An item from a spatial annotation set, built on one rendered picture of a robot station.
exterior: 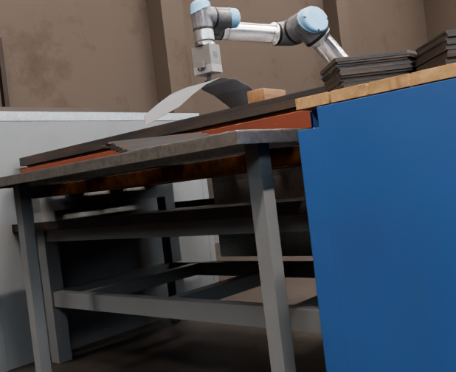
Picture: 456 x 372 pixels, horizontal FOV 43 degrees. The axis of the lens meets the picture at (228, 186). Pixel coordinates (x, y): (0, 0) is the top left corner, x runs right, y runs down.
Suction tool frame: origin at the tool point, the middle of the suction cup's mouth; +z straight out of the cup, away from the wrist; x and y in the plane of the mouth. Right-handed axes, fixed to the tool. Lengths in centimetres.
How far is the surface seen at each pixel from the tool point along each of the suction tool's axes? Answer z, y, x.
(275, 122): 22, 51, -42
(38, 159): 18, -67, -30
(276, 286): 60, 59, -64
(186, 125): 17.6, 18.4, -38.9
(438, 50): 18, 103, -72
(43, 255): 56, -73, -29
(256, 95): 12, 40, -32
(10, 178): 26, -33, -66
